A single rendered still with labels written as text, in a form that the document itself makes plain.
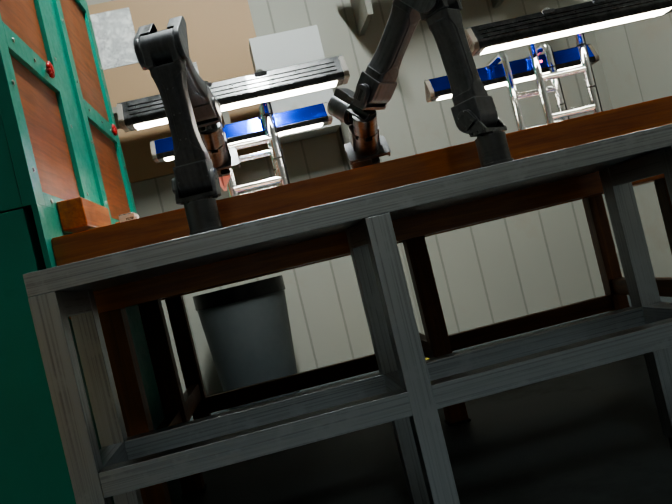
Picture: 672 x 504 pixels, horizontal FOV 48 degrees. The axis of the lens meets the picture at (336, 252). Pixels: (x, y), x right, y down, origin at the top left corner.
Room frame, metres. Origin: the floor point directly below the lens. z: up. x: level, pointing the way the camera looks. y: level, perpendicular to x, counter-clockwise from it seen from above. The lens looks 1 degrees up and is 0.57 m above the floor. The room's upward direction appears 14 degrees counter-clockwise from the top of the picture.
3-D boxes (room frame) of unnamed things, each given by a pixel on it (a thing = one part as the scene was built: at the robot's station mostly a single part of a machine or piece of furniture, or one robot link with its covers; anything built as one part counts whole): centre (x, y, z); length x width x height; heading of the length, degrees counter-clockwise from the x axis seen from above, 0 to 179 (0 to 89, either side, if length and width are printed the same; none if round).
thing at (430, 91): (2.69, -0.75, 1.08); 0.62 x 0.08 x 0.07; 95
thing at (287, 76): (2.04, 0.17, 1.08); 0.62 x 0.08 x 0.07; 95
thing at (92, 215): (1.94, 0.60, 0.83); 0.30 x 0.06 x 0.07; 5
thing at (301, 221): (1.77, -0.03, 0.65); 1.20 x 0.90 x 0.04; 96
